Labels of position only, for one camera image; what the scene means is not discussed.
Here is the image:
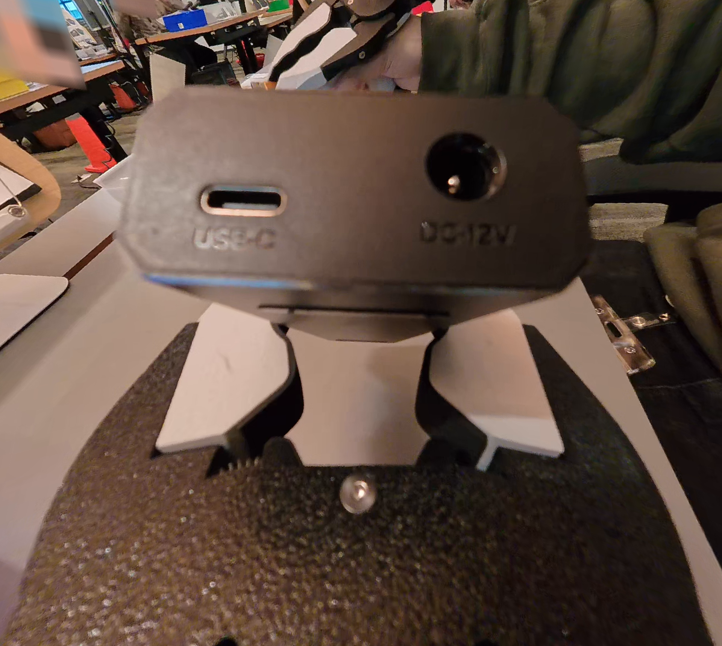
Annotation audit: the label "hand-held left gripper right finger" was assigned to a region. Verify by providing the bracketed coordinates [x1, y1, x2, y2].
[414, 313, 566, 472]

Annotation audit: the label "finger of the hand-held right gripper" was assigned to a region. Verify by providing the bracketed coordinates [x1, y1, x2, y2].
[267, 25, 363, 91]
[278, 2, 339, 68]

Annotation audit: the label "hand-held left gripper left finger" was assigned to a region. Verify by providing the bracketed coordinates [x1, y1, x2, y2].
[155, 303, 300, 455]

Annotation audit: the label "black device with ports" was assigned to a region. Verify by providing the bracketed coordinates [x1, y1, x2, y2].
[114, 86, 594, 345]

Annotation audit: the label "person's right forearm green sleeve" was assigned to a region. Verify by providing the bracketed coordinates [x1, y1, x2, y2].
[419, 0, 722, 166]

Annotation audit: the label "person's right hand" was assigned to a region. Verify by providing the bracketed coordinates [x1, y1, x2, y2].
[332, 15, 425, 94]

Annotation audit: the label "brown wooden table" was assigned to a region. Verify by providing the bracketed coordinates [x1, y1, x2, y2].
[0, 58, 127, 161]
[134, 8, 294, 72]

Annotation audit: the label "blue plastic bin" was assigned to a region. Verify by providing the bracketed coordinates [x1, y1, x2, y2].
[162, 10, 211, 33]

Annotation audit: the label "metal latch clasp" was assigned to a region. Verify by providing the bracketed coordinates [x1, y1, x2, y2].
[591, 294, 676, 375]

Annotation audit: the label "white upright panel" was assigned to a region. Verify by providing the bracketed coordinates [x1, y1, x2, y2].
[149, 53, 187, 105]

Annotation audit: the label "person's black trousers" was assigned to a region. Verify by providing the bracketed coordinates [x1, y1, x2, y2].
[580, 239, 722, 525]

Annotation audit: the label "white flat stand base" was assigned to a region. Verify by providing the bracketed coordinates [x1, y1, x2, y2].
[0, 274, 70, 349]

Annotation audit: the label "person's green jacket hem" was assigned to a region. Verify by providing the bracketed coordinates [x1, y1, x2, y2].
[643, 204, 722, 373]

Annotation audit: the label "orange traffic cone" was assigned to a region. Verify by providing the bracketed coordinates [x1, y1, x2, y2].
[67, 114, 118, 174]

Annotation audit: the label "curved wooden stand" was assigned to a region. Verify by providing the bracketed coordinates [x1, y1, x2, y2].
[0, 134, 62, 251]

